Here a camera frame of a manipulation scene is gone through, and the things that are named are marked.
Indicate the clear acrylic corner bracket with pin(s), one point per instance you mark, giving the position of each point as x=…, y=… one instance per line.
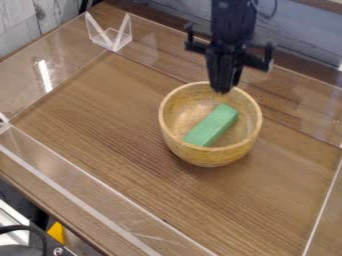
x=110, y=38

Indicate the brown wooden bowl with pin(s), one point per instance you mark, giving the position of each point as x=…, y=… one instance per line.
x=186, y=106

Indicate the clear acrylic tray wall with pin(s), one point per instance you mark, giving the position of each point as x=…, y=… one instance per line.
x=115, y=225

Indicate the green rectangular block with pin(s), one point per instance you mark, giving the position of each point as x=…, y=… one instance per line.
x=213, y=126

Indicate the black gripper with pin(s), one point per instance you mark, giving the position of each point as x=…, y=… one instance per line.
x=229, y=53

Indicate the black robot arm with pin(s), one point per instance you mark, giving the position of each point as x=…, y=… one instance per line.
x=238, y=13

